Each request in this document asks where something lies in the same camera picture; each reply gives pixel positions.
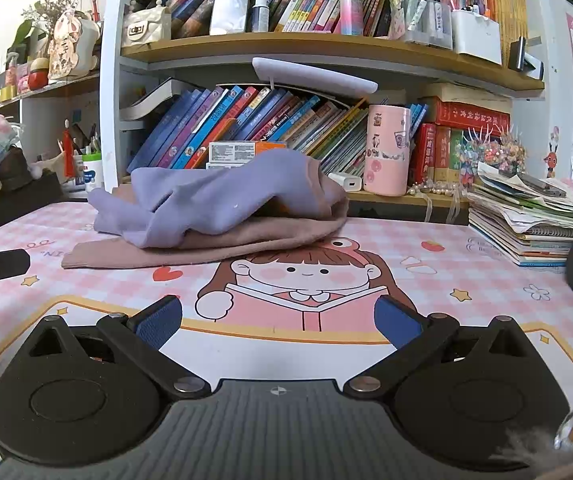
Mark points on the stack of notebooks and papers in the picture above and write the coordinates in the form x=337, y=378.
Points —
x=516, y=230

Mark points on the white pouch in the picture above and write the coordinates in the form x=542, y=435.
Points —
x=230, y=7

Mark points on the pink printed tumbler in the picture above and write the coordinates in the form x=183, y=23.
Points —
x=386, y=160

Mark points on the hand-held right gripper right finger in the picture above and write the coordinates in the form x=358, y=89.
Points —
x=396, y=321

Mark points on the bunch of pens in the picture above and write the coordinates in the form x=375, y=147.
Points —
x=89, y=147

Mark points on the purple and mauve sweater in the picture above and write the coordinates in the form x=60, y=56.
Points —
x=201, y=200

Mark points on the reindeer wall sticker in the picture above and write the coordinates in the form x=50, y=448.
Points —
x=552, y=160

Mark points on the small spray bottle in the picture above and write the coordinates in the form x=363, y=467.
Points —
x=260, y=15

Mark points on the clear pen holder with pens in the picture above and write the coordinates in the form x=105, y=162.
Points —
x=426, y=25

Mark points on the orange and white box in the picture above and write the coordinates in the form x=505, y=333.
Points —
x=214, y=165
x=231, y=151

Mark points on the row of yellow books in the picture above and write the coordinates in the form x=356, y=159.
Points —
x=509, y=10

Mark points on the red thick lying book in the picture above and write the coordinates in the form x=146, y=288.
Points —
x=471, y=117

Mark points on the white charger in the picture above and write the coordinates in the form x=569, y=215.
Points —
x=346, y=182

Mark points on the black device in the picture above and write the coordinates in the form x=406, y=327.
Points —
x=519, y=55

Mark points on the white side shelf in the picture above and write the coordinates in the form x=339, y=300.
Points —
x=56, y=87

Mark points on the white cartoon ornament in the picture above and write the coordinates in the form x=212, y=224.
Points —
x=66, y=50

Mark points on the white canister blue label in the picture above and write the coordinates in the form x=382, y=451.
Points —
x=93, y=175

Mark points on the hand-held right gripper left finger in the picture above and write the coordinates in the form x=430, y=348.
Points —
x=159, y=322

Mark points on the cream handbag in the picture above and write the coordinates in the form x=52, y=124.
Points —
x=146, y=30

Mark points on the black box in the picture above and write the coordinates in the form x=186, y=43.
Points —
x=21, y=205

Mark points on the row of slanted colourful books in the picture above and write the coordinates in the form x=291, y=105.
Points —
x=206, y=120

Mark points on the red round doll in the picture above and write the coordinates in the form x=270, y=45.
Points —
x=39, y=79

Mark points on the brown hat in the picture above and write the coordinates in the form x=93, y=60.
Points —
x=14, y=170

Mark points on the dried flowers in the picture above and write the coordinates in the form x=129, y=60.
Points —
x=41, y=12

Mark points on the colourful sequin decoration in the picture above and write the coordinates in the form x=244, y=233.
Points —
x=491, y=152

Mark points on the red tassel doll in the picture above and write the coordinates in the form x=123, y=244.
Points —
x=69, y=152

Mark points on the white flat lamp head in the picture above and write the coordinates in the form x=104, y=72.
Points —
x=311, y=75

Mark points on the pink gradient bottle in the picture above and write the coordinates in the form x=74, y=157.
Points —
x=351, y=7

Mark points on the white pen holder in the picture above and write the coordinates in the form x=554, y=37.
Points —
x=476, y=40

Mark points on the grey fur pom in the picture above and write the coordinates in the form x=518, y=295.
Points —
x=531, y=452

